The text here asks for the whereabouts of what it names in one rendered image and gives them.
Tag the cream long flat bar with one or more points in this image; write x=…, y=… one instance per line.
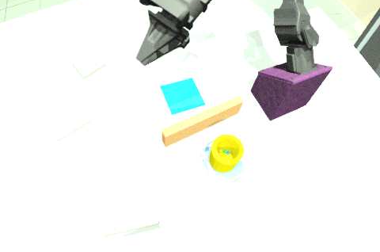
x=201, y=121

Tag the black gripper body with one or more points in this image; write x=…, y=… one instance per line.
x=182, y=14

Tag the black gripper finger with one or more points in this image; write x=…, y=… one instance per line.
x=158, y=35
x=175, y=44

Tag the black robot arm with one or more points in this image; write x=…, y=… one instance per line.
x=293, y=29

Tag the yellow cup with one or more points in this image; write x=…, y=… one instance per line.
x=222, y=162

